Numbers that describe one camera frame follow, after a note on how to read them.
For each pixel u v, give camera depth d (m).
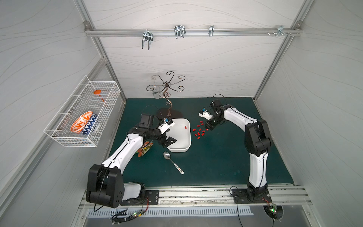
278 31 0.77
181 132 0.99
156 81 0.89
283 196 0.77
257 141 0.55
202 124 1.04
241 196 0.73
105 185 0.40
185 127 1.02
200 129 1.01
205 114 0.90
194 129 1.01
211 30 0.73
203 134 0.98
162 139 0.72
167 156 0.88
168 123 0.72
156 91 0.98
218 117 0.77
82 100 0.70
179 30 0.76
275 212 0.72
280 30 0.77
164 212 0.70
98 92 0.79
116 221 0.69
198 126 1.03
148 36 0.78
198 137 0.96
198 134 0.98
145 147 0.88
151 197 0.74
